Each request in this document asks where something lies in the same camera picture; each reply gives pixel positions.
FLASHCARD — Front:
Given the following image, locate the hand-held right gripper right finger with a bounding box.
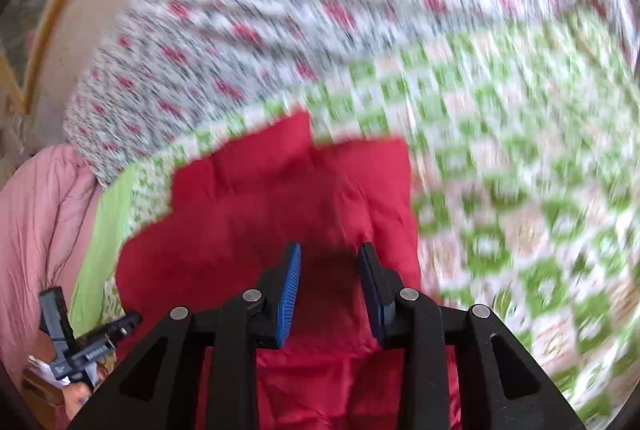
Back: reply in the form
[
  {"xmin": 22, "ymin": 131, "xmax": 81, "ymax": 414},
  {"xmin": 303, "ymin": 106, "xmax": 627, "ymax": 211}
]
[{"xmin": 357, "ymin": 242, "xmax": 586, "ymax": 430}]

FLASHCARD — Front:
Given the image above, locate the pink quilt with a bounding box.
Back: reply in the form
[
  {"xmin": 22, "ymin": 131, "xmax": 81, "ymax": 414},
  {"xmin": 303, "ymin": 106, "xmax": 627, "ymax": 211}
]
[{"xmin": 0, "ymin": 145, "xmax": 106, "ymax": 391}]

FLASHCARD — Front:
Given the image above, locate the person's left hand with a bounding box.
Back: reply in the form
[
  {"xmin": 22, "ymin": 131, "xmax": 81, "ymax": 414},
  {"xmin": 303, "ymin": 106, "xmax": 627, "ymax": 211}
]
[{"xmin": 65, "ymin": 382, "xmax": 96, "ymax": 418}]

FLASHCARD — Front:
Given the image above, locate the green printed bed sheet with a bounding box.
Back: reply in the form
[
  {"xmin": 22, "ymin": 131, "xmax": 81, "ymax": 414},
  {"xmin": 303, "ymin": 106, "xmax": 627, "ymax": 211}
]
[{"xmin": 102, "ymin": 10, "xmax": 640, "ymax": 426}]

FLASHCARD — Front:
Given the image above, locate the red quilted jacket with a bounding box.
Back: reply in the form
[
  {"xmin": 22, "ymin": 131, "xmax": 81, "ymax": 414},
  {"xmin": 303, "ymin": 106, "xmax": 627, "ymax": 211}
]
[{"xmin": 115, "ymin": 110, "xmax": 461, "ymax": 430}]

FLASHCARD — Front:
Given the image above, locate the floral quilt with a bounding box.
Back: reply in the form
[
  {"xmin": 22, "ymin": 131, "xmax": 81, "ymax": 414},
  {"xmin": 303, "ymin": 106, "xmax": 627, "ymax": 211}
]
[{"xmin": 62, "ymin": 0, "xmax": 636, "ymax": 186}]

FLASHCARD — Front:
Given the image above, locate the lime green cloth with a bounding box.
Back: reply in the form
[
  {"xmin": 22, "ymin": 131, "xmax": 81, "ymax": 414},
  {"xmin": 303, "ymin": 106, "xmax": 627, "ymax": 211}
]
[{"xmin": 67, "ymin": 165, "xmax": 138, "ymax": 326}]

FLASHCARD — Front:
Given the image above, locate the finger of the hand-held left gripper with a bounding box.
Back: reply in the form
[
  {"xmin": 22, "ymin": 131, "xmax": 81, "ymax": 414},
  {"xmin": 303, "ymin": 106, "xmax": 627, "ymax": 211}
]
[
  {"xmin": 40, "ymin": 287, "xmax": 76, "ymax": 356},
  {"xmin": 75, "ymin": 314, "xmax": 143, "ymax": 353}
]

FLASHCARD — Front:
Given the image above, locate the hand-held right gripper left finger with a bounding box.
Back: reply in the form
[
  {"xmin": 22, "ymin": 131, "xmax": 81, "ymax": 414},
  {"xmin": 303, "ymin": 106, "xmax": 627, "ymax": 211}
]
[{"xmin": 67, "ymin": 242, "xmax": 303, "ymax": 430}]

